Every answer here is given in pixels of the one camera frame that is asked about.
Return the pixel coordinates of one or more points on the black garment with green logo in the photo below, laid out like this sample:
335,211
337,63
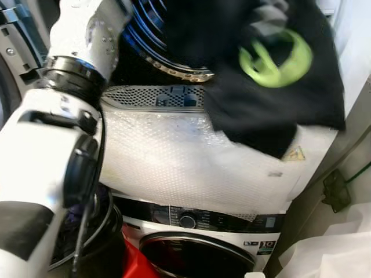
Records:
272,110

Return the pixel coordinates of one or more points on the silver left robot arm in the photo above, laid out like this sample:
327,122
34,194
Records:
35,162

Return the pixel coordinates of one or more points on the white front-load washing machine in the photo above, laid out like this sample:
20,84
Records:
226,223

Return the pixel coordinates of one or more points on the yellow warning sticker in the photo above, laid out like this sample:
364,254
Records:
294,154

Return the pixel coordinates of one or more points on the white plastic sheet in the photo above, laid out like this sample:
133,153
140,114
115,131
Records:
330,252

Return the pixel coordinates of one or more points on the green energy label sticker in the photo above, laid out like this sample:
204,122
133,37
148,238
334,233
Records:
265,246

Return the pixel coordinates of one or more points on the white dryer in bubble wrap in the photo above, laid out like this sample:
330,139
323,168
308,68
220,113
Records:
174,156

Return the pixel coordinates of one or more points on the black washer control dial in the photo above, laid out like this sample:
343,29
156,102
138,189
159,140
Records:
187,220

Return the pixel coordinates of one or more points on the round dark washer door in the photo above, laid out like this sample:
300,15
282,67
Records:
197,258

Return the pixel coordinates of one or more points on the grey dryer vent grille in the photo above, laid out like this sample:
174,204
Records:
145,95

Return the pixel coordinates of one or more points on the red plastic basket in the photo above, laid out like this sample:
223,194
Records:
136,263

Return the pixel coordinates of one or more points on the black laundry basket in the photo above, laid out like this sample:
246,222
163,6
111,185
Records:
98,252

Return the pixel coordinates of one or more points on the blue clothing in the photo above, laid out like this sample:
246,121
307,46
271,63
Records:
74,215

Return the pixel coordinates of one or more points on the grey dryer door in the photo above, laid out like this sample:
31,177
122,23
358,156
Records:
17,52

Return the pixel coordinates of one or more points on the dark wall bracket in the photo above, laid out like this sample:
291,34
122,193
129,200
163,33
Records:
337,190

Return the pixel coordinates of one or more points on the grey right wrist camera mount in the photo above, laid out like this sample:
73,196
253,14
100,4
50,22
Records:
269,23

